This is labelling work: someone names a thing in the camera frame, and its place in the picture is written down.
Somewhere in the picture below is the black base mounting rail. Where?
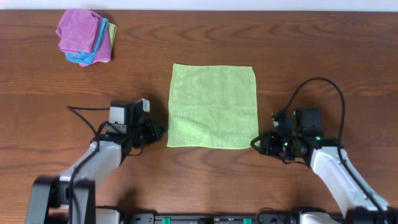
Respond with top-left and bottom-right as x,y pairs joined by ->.
96,212 -> 346,224

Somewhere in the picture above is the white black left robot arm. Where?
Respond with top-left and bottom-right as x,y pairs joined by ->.
25,98 -> 165,223

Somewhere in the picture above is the bottom green folded cloth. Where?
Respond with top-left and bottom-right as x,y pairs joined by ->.
108,23 -> 118,53

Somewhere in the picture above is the lower purple folded cloth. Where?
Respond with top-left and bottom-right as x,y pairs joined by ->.
91,29 -> 113,64

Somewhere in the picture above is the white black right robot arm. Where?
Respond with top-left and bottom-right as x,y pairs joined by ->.
251,108 -> 397,223

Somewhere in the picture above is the light green microfiber cloth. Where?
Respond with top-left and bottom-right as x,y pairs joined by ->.
167,63 -> 259,149

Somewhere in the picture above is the blue folded cloth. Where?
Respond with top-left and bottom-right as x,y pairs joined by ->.
65,18 -> 108,67

